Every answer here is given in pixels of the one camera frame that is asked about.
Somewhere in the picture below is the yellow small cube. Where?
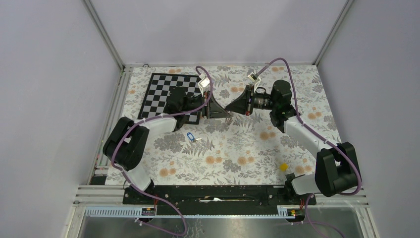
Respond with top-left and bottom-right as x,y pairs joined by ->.
279,163 -> 289,172

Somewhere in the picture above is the metal keyring with keys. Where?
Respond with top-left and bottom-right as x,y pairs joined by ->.
225,112 -> 233,124

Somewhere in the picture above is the purple cable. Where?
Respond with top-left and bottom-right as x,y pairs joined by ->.
110,65 -> 214,237
253,58 -> 363,237

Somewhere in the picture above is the white slotted cable duct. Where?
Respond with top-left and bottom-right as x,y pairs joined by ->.
85,206 -> 296,219

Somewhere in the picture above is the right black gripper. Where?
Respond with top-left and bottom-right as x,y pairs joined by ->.
226,85 -> 278,116

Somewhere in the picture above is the blue tag key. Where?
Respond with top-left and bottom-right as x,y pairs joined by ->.
187,132 -> 201,143

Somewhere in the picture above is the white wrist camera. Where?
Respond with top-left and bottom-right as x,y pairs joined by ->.
248,72 -> 261,92
198,77 -> 210,96

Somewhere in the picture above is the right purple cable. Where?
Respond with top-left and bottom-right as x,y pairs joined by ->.
253,58 -> 363,237

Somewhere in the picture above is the black white chessboard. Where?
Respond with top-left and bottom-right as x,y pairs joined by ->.
137,73 -> 205,119

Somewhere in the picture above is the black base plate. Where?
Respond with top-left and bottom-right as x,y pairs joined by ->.
122,185 -> 308,212

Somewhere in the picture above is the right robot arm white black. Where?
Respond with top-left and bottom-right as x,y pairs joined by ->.
225,80 -> 361,204

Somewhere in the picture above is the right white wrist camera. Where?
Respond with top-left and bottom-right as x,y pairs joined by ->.
248,72 -> 261,92

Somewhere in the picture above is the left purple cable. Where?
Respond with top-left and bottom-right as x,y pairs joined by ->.
110,65 -> 214,237

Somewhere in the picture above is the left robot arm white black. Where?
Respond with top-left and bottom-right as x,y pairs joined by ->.
103,87 -> 230,204

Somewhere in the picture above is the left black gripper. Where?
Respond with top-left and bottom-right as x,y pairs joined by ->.
180,91 -> 229,119

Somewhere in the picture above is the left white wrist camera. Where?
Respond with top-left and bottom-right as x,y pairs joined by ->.
198,77 -> 210,96

